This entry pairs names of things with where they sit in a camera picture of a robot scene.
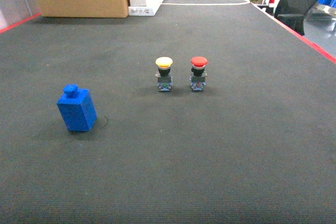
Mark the blue plastic block part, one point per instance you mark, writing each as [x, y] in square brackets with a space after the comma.
[77, 109]

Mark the yellow mushroom push button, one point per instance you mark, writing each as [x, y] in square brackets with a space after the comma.
[163, 73]

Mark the red mushroom push button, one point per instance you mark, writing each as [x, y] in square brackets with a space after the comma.
[198, 73]

